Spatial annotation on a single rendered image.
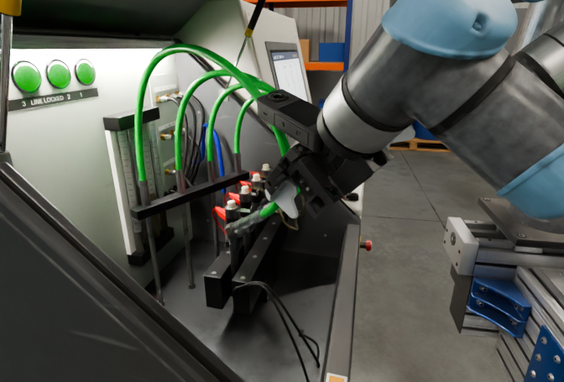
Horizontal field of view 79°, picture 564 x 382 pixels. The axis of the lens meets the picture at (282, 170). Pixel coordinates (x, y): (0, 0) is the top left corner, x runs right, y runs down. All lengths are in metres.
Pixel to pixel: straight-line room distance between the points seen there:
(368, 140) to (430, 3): 0.12
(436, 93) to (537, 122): 0.06
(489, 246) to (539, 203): 0.67
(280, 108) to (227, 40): 0.63
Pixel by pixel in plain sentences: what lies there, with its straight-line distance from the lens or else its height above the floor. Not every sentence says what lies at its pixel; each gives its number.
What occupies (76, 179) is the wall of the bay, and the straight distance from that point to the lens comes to 0.76.
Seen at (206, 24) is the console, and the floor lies 1.48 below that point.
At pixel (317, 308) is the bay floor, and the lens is 0.89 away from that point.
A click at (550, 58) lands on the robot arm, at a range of 0.41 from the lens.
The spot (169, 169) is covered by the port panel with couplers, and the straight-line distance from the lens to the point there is 0.99.
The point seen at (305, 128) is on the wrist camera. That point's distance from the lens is 0.37.
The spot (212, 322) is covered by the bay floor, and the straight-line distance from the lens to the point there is 0.87.
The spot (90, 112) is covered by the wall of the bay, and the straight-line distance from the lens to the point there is 0.78.
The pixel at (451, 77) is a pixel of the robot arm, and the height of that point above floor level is 1.40.
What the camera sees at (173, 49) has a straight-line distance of 0.61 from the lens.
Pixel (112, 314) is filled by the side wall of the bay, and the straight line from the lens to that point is 0.43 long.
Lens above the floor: 1.42
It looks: 20 degrees down
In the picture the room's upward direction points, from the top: straight up
